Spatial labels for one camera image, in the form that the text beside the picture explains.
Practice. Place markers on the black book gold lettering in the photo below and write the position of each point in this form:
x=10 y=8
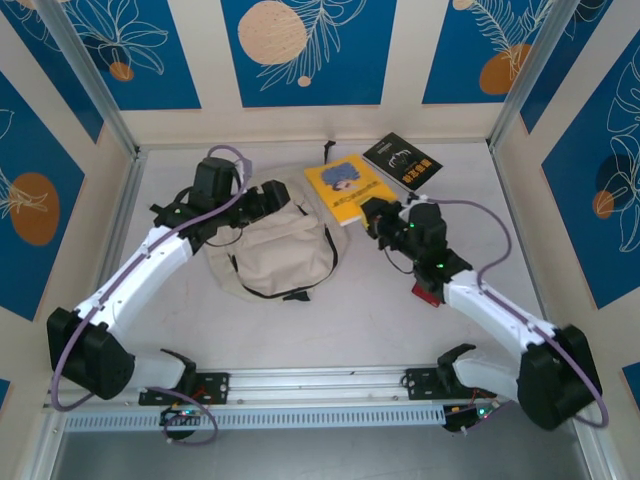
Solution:
x=402 y=160

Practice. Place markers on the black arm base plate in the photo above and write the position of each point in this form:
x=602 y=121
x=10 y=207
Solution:
x=422 y=382
x=215 y=387

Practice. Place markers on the small red notebook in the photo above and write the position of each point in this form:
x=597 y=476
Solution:
x=427 y=295

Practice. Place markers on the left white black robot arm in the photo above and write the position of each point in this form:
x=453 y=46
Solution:
x=140 y=270

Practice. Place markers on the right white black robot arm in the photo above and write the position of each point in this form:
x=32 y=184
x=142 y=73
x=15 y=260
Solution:
x=500 y=310

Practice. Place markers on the blue floral wall panel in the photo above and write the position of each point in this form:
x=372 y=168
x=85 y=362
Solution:
x=360 y=75
x=575 y=75
x=55 y=65
x=30 y=270
x=175 y=75
x=450 y=60
x=575 y=225

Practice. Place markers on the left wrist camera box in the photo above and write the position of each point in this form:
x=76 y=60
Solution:
x=245 y=167

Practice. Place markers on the cream canvas backpack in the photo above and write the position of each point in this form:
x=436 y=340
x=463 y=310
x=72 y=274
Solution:
x=270 y=250

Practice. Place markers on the aluminium frame post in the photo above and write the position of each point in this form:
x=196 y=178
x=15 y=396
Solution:
x=525 y=75
x=95 y=85

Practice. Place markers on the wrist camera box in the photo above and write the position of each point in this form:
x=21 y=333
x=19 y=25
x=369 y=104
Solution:
x=419 y=200
x=245 y=167

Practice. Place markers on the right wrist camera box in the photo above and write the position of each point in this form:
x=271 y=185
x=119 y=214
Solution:
x=419 y=200

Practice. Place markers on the yellow book blue-haired figure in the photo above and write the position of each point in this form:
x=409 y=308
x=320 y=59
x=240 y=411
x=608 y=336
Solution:
x=345 y=195

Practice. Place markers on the aluminium mounting rail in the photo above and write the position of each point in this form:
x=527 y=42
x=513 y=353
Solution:
x=310 y=382

